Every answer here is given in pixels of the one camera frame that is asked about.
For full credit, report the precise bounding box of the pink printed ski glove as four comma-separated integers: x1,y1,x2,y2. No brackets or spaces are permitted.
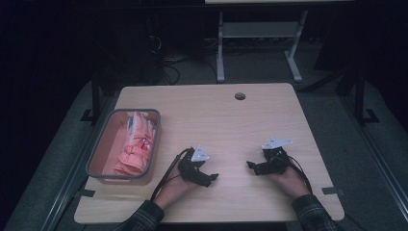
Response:
114,111,157,176

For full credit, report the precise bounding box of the black tape strip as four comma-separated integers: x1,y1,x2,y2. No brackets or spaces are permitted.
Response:
74,189,96,198
320,186,345,196

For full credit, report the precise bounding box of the bundle of floor cables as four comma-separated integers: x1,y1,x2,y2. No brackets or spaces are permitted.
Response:
147,33,219,87

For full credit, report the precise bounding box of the left hand-held gripper black cable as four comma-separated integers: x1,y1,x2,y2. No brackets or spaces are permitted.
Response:
150,147,194,202

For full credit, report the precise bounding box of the person's left hand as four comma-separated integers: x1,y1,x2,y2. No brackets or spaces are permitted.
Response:
153,166,200,212

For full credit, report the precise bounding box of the pink plastic basket grey rim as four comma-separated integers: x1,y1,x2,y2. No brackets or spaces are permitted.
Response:
85,108,162,186

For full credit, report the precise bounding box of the white metal desk frame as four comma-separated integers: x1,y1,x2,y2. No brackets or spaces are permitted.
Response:
204,0,354,84

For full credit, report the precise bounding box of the hand-held gripper black cable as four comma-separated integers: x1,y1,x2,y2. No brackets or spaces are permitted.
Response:
284,155,314,195
150,147,194,202

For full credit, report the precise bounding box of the right hand-held gripper black cable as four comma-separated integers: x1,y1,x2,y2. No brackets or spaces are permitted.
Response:
284,155,314,195

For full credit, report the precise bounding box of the person's right hand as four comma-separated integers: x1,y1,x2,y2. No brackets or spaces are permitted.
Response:
270,165,313,200

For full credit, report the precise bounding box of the black metal stand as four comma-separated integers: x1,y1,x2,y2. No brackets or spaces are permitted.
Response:
352,66,381,127
79,68,103,124

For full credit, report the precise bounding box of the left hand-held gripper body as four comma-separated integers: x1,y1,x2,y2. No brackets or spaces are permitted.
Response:
177,143,211,186

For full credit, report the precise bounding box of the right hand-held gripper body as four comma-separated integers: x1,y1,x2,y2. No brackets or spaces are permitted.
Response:
261,138,293,176

